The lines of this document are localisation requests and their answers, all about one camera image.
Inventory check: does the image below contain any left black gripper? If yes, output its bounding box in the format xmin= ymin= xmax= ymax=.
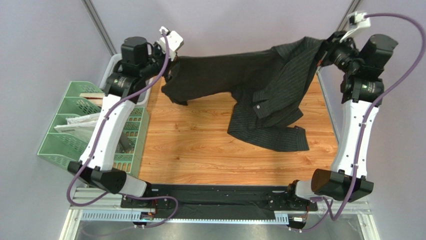
xmin=138 ymin=41 xmax=177 ymax=82

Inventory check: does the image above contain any dark pinstriped long sleeve shirt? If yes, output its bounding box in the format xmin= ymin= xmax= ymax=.
xmin=161 ymin=36 xmax=323 ymax=152

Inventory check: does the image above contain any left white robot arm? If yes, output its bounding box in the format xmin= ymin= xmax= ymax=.
xmin=67 ymin=31 xmax=184 ymax=197

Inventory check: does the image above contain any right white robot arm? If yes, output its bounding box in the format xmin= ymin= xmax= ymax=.
xmin=286 ymin=31 xmax=398 ymax=210

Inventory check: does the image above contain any white plastic basket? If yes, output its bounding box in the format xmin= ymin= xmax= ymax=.
xmin=99 ymin=53 xmax=152 ymax=107

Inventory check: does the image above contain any wooden block in rack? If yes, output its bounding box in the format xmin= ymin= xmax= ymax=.
xmin=79 ymin=92 xmax=105 ymax=108

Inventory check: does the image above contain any green file organizer rack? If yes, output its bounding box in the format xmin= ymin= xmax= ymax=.
xmin=37 ymin=81 xmax=150 ymax=178

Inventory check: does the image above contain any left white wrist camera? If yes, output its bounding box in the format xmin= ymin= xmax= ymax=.
xmin=159 ymin=26 xmax=184 ymax=52

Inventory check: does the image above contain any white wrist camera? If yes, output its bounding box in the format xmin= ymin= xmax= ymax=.
xmin=159 ymin=26 xmax=184 ymax=52
xmin=339 ymin=11 xmax=371 ymax=43

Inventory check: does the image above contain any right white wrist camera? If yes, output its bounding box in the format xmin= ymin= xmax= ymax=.
xmin=339 ymin=11 xmax=371 ymax=43

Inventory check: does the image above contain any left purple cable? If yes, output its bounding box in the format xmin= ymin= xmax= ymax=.
xmin=65 ymin=30 xmax=179 ymax=238

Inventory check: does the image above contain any purple cable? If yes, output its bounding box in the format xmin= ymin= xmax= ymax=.
xmin=65 ymin=30 xmax=179 ymax=238
xmin=285 ymin=12 xmax=424 ymax=233

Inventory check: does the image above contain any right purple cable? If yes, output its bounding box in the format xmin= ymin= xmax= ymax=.
xmin=285 ymin=12 xmax=424 ymax=233

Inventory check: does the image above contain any aluminium rail frame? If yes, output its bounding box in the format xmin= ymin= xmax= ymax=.
xmin=60 ymin=187 xmax=380 ymax=240

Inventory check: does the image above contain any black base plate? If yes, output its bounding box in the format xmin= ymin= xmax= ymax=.
xmin=118 ymin=184 xmax=318 ymax=221

